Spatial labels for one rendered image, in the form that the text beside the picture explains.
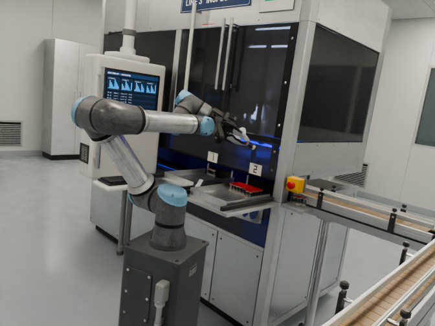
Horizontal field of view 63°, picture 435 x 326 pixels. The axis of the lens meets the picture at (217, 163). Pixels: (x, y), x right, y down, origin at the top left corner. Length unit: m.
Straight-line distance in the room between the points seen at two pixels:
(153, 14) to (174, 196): 1.74
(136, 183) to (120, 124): 0.33
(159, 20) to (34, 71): 4.42
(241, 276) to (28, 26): 5.69
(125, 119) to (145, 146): 1.32
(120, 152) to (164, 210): 0.27
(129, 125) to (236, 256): 1.25
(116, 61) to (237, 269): 1.44
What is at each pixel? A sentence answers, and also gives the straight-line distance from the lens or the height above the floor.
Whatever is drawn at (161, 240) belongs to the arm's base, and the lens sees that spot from 1.40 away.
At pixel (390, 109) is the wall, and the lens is 6.51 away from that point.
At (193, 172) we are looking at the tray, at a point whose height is 0.89.
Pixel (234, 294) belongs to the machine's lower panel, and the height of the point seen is 0.24.
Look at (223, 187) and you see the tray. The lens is 2.02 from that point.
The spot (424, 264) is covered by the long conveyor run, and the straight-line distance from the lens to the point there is 1.39.
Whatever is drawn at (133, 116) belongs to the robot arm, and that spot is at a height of 1.29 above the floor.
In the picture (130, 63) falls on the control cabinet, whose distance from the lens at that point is 2.35.
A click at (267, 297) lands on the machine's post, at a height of 0.33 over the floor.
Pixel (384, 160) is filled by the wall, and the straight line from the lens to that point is 6.53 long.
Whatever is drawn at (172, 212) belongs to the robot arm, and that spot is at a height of 0.94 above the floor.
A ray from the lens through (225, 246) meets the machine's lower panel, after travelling 2.23.
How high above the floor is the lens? 1.38
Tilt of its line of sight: 10 degrees down
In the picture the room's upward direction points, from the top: 7 degrees clockwise
